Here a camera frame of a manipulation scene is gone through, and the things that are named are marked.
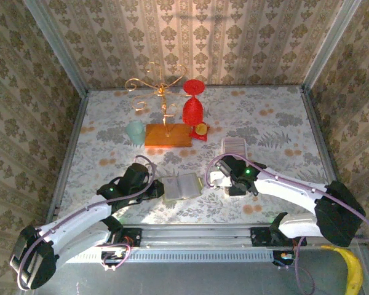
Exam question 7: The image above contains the floral fern print table cover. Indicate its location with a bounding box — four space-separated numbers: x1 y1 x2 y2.
55 85 342 225

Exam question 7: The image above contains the pale green cup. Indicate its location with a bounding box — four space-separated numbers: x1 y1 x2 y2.
125 120 146 146

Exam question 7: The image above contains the red yellow snack packet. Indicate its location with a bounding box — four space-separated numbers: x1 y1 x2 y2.
189 121 210 142

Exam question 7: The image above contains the small controller board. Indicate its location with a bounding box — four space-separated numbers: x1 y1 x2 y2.
100 249 130 267
272 250 299 270

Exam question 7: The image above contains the red goblet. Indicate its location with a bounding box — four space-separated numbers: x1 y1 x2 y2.
182 79 205 126

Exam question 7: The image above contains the yellow banana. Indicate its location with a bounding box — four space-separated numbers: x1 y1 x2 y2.
321 244 363 295

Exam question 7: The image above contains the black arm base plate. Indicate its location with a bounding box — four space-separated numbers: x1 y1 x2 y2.
104 229 142 248
250 226 308 246

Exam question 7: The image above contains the gold wire stand wooden base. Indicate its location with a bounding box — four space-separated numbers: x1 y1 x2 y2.
124 60 194 149

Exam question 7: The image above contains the white slotted cable duct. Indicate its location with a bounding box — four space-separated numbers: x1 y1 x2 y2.
66 247 274 264

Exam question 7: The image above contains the aluminium frame side rail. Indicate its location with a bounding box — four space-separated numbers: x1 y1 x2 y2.
300 85 358 222
45 90 90 226

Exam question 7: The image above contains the aluminium frame post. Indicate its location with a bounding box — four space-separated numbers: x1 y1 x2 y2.
301 0 363 90
23 0 90 96

